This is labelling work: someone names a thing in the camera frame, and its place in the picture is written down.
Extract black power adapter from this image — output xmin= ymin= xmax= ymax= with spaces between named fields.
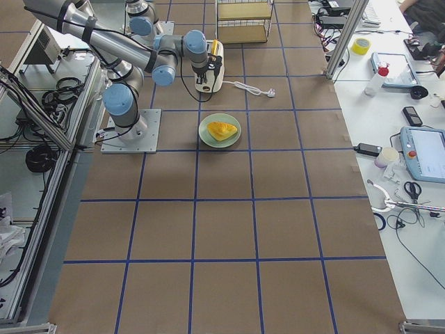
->
xmin=353 ymin=143 xmax=382 ymax=157

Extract white bottle red cap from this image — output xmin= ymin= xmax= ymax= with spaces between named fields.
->
xmin=364 ymin=63 xmax=389 ymax=97

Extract aluminium frame post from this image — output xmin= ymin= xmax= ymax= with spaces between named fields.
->
xmin=325 ymin=0 xmax=369 ymax=79

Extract wire basket with wooden shelf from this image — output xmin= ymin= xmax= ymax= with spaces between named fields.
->
xmin=215 ymin=0 xmax=274 ymax=44

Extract yellow tape roll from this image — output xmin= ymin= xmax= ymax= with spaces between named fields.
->
xmin=351 ymin=38 xmax=371 ymax=56

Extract light green plate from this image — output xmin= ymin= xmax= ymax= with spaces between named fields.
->
xmin=198 ymin=113 xmax=241 ymax=148

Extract triangular golden bread pastry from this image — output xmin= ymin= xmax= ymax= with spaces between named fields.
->
xmin=207 ymin=122 xmax=238 ymax=141

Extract black tape roll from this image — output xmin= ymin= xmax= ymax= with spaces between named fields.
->
xmin=410 ymin=86 xmax=429 ymax=100

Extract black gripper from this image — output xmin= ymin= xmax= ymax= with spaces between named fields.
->
xmin=192 ymin=64 xmax=223 ymax=84

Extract white two-slot toaster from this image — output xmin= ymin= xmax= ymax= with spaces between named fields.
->
xmin=194 ymin=40 xmax=225 ymax=93

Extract white toaster power cord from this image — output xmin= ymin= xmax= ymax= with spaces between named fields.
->
xmin=222 ymin=80 xmax=277 ymax=99

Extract blue teach pendant near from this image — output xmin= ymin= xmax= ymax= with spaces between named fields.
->
xmin=400 ymin=127 xmax=444 ymax=183

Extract white paper cup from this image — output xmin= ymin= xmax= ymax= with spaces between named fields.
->
xmin=374 ymin=147 xmax=399 ymax=168

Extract blue teach pendant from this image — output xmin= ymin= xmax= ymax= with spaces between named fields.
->
xmin=371 ymin=52 xmax=420 ymax=89
xmin=400 ymin=127 xmax=444 ymax=183

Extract black scissors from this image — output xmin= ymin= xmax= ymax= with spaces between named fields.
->
xmin=403 ymin=181 xmax=422 ymax=204

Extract blue teach pendant far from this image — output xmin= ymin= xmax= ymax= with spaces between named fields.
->
xmin=371 ymin=52 xmax=420 ymax=89

